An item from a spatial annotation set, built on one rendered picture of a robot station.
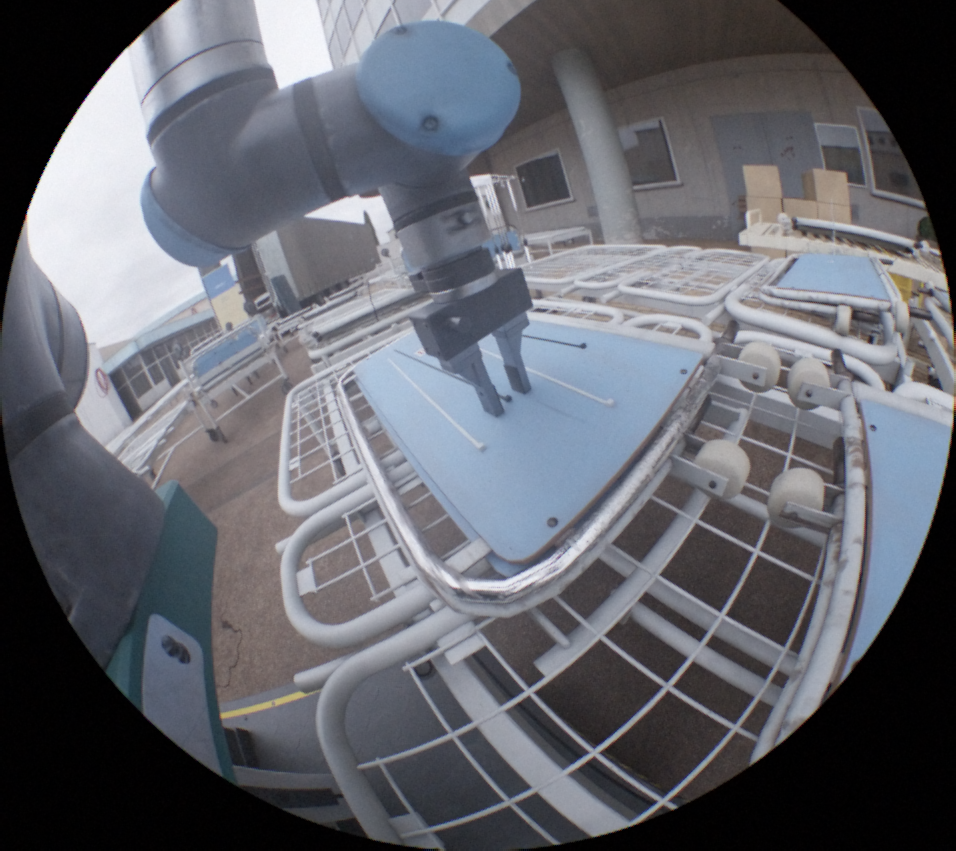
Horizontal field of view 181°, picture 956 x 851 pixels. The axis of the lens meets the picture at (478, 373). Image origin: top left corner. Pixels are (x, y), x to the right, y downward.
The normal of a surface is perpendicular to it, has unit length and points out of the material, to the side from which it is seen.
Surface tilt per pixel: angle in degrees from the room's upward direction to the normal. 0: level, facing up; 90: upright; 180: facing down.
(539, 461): 5
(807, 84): 90
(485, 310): 90
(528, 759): 0
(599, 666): 0
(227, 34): 108
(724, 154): 90
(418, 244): 94
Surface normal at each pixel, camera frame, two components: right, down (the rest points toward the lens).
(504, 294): 0.56, 0.21
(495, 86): 0.37, 0.33
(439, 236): 0.03, 0.48
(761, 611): -0.28, -0.86
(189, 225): 0.39, 0.78
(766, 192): -0.71, 0.48
